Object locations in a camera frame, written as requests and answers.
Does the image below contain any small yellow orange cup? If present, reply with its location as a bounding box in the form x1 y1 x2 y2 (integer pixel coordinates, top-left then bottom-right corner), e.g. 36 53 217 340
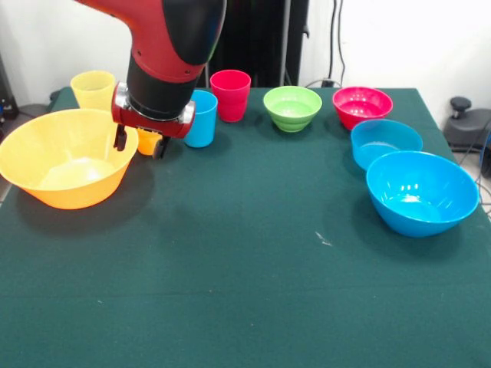
136 128 162 156

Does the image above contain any large blue bowl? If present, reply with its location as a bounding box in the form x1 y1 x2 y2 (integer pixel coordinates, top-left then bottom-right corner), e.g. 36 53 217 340
365 150 480 238

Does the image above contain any light blue shallow bowl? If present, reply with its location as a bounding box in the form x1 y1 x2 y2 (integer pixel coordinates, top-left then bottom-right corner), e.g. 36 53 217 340
350 118 424 171

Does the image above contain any pale yellow cup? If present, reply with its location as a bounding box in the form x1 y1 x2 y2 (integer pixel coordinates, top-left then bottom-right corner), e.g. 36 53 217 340
70 70 117 113

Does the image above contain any green bowl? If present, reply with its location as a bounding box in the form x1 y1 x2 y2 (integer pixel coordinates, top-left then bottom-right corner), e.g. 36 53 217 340
262 86 323 133

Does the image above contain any pink cup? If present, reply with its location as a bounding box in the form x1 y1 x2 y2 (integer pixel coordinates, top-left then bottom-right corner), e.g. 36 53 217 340
209 69 252 123

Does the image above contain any black wall cable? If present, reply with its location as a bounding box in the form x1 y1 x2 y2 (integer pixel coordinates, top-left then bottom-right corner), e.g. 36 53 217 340
328 0 348 84

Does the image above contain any dark green table cloth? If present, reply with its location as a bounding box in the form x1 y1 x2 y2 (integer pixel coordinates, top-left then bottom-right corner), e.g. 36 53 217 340
0 86 491 368

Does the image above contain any black equipment box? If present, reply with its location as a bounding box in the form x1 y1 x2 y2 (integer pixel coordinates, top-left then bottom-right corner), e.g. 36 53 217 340
0 53 20 120

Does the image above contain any blue cup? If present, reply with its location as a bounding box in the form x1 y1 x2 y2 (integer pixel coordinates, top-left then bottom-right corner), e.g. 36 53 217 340
183 90 219 149

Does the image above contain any pink bowl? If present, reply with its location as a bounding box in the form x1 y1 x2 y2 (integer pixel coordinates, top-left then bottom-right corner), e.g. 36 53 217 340
331 86 394 132

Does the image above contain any large orange bowl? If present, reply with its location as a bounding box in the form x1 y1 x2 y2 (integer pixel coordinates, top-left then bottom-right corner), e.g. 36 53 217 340
0 108 140 211

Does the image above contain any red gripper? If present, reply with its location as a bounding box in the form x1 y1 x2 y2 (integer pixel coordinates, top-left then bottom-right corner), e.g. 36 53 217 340
111 103 193 160

